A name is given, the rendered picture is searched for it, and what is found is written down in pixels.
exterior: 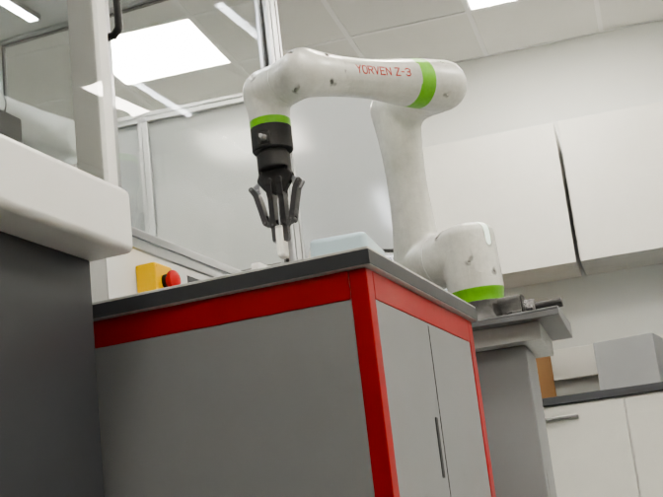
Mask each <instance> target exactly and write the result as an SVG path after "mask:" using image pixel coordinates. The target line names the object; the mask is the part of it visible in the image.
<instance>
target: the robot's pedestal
mask: <svg viewBox="0 0 663 497"><path fill-rule="evenodd" d="M473 337H474V344H475V350H476V357H477V364H478V371H479V384H480V391H481V398H482V405H483V412H484V419H485V426H486V433H487V439H488V446H489V453H490V460H491V467H492V474H493V481H494V488H495V495H496V497H557V496H556V489H555V483H554V476H553V464H552V458H551V451H550V445H549V438H548V432H547V425H546V419H545V414H544V407H543V401H542V394H541V388H540V381H539V375H538V368H537V362H536V358H542V357H548V356H553V342H552V340H551V338H550V337H549V335H548V334H547V332H546V331H545V330H544V328H543V327H542V325H541V324H540V322H539V321H532V322H525V323H519V324H513V325H506V326H501V327H495V328H488V329H482V330H476V331H473Z"/></svg>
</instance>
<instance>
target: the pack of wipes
mask: <svg viewBox="0 0 663 497"><path fill-rule="evenodd" d="M366 246H367V247H369V248H371V249H373V250H375V251H377V252H379V253H380V254H382V255H384V256H386V255H385V252H384V251H383V250H382V249H381V248H380V247H379V246H378V245H377V244H376V243H375V242H374V241H373V240H372V239H371V238H370V237H369V236H368V235H367V234H366V233H364V232H356V233H351V234H345V235H339V236H334V237H328V238H322V239H317V240H313V241H311V242H310V252H311V257H313V256H318V255H323V254H328V253H333V252H338V251H342V250H347V249H356V248H361V247H366Z"/></svg>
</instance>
